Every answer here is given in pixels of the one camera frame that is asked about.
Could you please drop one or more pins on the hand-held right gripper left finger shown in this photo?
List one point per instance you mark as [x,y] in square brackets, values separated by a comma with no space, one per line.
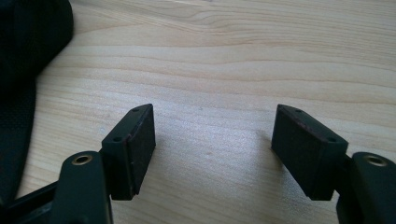
[127,155]

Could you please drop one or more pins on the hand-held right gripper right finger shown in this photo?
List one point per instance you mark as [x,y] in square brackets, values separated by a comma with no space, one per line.
[311,152]

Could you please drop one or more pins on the dark cloth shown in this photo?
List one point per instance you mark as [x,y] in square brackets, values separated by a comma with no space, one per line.
[21,77]

